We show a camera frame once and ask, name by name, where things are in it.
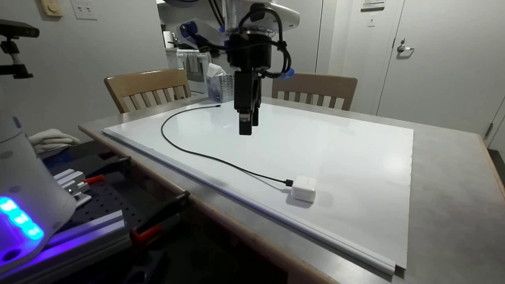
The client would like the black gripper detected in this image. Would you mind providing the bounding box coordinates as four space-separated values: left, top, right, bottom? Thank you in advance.
226 31 272 135

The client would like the black charging cable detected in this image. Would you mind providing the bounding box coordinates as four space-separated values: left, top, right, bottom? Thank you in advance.
160 102 295 188

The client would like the white charger adapter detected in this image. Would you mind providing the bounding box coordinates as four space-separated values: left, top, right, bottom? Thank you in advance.
291 176 317 203

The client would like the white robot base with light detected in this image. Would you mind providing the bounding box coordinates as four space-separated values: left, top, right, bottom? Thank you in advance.
0 113 76 276

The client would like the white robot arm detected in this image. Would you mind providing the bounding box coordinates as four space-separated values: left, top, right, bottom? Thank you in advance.
156 0 302 135

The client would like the blue tissue box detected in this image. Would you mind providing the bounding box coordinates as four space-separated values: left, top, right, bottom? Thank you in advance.
207 63 234 102

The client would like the wooden chair by door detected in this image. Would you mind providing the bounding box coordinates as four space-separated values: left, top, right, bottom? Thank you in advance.
272 74 358 110

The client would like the white board mat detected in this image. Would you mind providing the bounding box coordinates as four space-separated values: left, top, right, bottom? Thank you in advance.
103 102 415 273

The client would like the wooden chair near tissue box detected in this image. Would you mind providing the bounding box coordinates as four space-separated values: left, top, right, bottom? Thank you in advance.
104 69 191 113

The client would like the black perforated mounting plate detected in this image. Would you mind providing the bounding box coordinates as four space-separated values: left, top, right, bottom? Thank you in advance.
43 142 179 246

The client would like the white folded cloth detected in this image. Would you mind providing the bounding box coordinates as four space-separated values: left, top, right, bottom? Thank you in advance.
29 128 79 153

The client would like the beige round thermostat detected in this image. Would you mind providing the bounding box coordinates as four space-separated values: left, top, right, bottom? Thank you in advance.
40 0 63 17

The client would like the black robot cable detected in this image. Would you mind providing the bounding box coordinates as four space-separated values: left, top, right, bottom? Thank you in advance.
207 0 294 79

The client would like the orange handled clamp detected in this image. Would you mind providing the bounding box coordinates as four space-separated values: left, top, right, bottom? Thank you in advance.
130 192 190 247

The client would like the silver door handle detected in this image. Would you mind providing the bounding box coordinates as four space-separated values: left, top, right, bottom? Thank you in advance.
396 41 415 58

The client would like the white wall switch plate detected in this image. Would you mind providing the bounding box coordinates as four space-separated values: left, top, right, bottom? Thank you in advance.
71 0 98 20

